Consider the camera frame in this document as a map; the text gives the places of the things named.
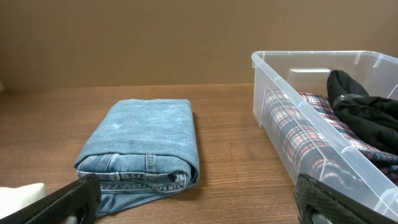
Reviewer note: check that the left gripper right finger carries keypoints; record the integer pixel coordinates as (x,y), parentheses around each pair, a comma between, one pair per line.
(318,203)

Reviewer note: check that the red plaid shirt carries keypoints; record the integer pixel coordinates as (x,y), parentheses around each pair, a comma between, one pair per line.
(302,143)

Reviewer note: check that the folded cream white cloth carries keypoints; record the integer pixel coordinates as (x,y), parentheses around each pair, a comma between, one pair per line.
(15,199)

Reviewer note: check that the clear plastic storage container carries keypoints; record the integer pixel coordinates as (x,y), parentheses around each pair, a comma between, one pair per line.
(289,91)

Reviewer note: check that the black garment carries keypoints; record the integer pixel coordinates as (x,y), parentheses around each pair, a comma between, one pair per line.
(373,119)

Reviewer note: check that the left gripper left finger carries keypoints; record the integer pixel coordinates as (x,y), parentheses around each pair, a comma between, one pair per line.
(75,203)

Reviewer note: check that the folded blue denim jeans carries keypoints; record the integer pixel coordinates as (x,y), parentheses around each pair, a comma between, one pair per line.
(142,151)

